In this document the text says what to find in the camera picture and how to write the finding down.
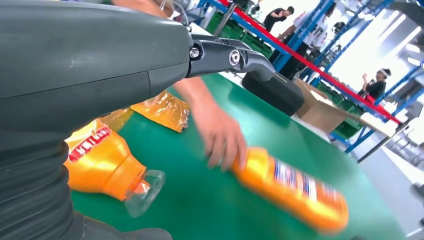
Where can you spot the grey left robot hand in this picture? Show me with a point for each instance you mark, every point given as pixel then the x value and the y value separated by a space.
pixel 82 66

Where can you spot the person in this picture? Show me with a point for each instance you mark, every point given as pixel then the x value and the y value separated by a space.
pixel 275 18
pixel 376 87
pixel 314 33
pixel 188 91

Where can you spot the yellow taped cardboard sheet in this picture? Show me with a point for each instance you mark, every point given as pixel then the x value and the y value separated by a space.
pixel 165 111

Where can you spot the black zippered carrying case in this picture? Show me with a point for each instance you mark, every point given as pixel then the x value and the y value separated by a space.
pixel 275 96

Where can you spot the green table mat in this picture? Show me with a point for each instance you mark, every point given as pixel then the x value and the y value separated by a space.
pixel 198 198

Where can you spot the green plastic crates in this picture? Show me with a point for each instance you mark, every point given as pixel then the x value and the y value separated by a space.
pixel 255 43

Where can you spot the brown cardboard box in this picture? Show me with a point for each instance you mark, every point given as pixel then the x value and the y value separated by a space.
pixel 314 112

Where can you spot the red rack beam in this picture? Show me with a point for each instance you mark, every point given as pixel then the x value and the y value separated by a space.
pixel 318 71

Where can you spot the blue steel rack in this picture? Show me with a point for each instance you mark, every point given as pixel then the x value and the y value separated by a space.
pixel 298 36

